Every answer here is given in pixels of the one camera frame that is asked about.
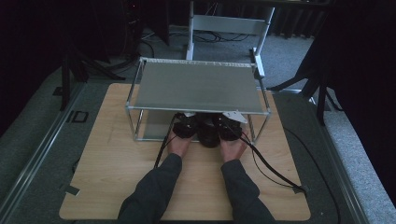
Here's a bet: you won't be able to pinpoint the white metal stand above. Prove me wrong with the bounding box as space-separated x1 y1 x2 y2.
185 1 276 78

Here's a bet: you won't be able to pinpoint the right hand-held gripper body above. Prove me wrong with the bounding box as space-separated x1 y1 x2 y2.
217 109 248 142

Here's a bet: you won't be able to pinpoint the black floor cables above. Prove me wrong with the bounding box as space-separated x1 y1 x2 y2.
191 29 251 44

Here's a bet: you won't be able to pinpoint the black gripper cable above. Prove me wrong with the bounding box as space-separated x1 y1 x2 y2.
239 130 308 196
153 114 181 170

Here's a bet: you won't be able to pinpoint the grey tape piece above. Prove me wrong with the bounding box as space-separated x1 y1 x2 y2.
64 184 81 197

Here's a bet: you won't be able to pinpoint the grey fabric chrome shoe rack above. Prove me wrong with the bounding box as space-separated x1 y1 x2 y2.
124 56 273 146

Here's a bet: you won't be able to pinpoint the person's right hand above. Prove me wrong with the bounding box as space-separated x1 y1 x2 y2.
219 135 248 163

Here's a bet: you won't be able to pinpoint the person's left hand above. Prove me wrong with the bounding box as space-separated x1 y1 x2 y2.
166 133 194 159

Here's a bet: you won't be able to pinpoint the black rectangular frame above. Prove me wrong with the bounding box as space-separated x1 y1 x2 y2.
71 110 90 123

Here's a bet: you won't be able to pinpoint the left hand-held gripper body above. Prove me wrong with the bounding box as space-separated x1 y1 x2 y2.
172 112 199 140

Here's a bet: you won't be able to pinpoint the thin black floor cable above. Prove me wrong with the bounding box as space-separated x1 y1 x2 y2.
282 126 342 224

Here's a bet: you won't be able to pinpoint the black tripod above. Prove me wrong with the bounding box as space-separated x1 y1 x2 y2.
59 46 126 112
266 55 344 126

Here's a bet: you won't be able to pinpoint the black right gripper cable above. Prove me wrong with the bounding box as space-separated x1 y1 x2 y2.
239 130 308 196

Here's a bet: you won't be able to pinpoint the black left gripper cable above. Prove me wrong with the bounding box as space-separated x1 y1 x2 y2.
153 114 181 170

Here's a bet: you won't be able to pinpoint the metal floor rail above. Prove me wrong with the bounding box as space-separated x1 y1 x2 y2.
0 81 87 217
307 95 372 224

